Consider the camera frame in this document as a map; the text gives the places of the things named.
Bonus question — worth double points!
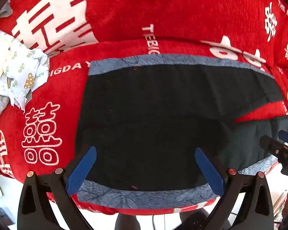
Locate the red printed sofa cover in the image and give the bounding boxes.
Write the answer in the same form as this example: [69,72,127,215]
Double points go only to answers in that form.
[0,0,288,216]

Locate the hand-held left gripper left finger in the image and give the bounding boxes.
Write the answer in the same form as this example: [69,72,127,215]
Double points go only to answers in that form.
[17,146,97,230]

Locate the black pants with blue-grey cuffs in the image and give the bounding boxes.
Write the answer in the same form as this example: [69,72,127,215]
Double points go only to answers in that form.
[75,54,288,209]

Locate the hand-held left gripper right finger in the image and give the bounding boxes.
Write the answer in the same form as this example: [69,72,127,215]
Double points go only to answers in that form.
[195,147,274,230]

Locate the grey cloth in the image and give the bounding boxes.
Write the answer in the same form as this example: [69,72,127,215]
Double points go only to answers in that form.
[0,1,13,19]

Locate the white patterned cloth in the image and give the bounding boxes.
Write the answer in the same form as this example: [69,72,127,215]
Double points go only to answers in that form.
[0,28,50,146]

